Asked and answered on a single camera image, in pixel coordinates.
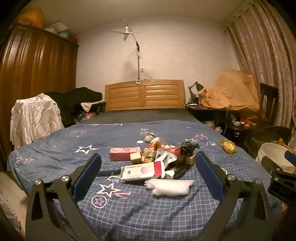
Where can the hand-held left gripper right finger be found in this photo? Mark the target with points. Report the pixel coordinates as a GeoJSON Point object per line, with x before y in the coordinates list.
{"type": "Point", "coordinates": [209, 176]}

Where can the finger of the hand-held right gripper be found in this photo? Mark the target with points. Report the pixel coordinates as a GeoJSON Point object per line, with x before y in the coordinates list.
{"type": "Point", "coordinates": [291, 157]}
{"type": "Point", "coordinates": [270, 165]}

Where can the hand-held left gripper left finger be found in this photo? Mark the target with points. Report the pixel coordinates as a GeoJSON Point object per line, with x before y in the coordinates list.
{"type": "Point", "coordinates": [89, 171]}

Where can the white plastic bucket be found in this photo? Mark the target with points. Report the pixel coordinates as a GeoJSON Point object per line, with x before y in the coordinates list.
{"type": "Point", "coordinates": [272, 157]}

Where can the black glossy packet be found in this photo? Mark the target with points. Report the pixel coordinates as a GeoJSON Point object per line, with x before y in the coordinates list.
{"type": "Point", "coordinates": [178, 172]}

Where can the black plaid cloth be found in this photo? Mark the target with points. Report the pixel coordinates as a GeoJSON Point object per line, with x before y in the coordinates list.
{"type": "Point", "coordinates": [188, 147]}

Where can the clear plastic bag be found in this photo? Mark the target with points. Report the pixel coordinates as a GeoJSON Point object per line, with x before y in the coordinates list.
{"type": "Point", "coordinates": [171, 186]}

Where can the crushed orange paper cup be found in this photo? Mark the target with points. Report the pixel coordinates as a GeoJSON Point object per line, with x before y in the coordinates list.
{"type": "Point", "coordinates": [156, 143]}

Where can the white tissue wad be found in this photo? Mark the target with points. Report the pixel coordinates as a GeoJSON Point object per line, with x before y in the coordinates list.
{"type": "Point", "coordinates": [149, 138]}

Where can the clamp-on phone holder arm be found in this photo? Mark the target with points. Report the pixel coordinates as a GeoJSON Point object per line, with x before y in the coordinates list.
{"type": "Point", "coordinates": [138, 62]}

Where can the light wooden chair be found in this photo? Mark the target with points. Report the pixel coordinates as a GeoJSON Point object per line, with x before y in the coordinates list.
{"type": "Point", "coordinates": [282, 141]}

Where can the small beige block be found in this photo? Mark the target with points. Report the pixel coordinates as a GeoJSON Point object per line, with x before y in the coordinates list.
{"type": "Point", "coordinates": [190, 160]}

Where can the dark wicker chair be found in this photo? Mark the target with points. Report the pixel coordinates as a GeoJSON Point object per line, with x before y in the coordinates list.
{"type": "Point", "coordinates": [272, 134]}

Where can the yellow snack packet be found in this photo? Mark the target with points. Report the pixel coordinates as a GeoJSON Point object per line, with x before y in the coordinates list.
{"type": "Point", "coordinates": [227, 146]}

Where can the pink carton box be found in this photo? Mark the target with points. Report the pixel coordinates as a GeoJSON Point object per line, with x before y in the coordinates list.
{"type": "Point", "coordinates": [122, 153]}

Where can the red apple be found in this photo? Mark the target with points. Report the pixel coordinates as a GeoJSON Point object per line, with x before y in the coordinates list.
{"type": "Point", "coordinates": [173, 150]}

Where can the white crumpled wrapper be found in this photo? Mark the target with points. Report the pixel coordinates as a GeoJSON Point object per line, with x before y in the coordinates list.
{"type": "Point", "coordinates": [163, 158]}

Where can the white and pink flat box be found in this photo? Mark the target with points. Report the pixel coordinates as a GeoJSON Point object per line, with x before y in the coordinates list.
{"type": "Point", "coordinates": [138, 171]}

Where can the white bowl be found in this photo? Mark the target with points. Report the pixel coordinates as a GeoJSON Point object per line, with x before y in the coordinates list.
{"type": "Point", "coordinates": [235, 123]}

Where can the pink patterned bag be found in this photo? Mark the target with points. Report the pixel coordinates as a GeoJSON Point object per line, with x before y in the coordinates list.
{"type": "Point", "coordinates": [83, 115]}

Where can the small white cloth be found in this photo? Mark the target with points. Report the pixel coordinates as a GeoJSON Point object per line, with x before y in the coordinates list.
{"type": "Point", "coordinates": [86, 106]}

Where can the dark wooden desk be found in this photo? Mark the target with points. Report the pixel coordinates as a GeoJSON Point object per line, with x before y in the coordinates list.
{"type": "Point", "coordinates": [201, 111]}

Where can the dark wooden chair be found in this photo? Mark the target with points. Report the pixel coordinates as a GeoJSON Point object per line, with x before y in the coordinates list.
{"type": "Point", "coordinates": [268, 92]}

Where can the black bag pile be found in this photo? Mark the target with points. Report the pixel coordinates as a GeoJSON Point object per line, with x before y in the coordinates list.
{"type": "Point", "coordinates": [74, 99]}

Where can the white crinkled cloth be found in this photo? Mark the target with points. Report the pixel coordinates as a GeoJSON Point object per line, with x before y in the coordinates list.
{"type": "Point", "coordinates": [37, 118]}

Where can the dark grey bed sheet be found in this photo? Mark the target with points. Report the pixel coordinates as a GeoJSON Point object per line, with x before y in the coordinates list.
{"type": "Point", "coordinates": [143, 114]}

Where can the orange cloth cover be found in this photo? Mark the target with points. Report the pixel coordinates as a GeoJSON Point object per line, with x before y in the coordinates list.
{"type": "Point", "coordinates": [233, 90]}

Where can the wooden headboard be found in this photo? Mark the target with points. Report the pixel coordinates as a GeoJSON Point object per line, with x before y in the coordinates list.
{"type": "Point", "coordinates": [124, 95]}

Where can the black desk lamp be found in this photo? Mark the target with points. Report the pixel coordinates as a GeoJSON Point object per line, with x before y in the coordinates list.
{"type": "Point", "coordinates": [198, 85]}

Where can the patterned curtain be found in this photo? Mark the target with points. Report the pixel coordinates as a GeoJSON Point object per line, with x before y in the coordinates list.
{"type": "Point", "coordinates": [266, 46]}

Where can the brown wooden wardrobe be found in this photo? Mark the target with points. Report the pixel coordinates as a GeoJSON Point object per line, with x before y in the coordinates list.
{"type": "Point", "coordinates": [34, 69]}

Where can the white ceiling fan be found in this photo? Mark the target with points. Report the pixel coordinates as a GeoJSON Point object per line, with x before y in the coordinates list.
{"type": "Point", "coordinates": [126, 31]}

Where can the white plastic bag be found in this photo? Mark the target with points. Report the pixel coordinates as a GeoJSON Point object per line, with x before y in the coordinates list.
{"type": "Point", "coordinates": [56, 27]}

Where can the orange plastic bag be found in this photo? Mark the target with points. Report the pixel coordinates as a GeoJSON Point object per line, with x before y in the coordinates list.
{"type": "Point", "coordinates": [31, 17]}

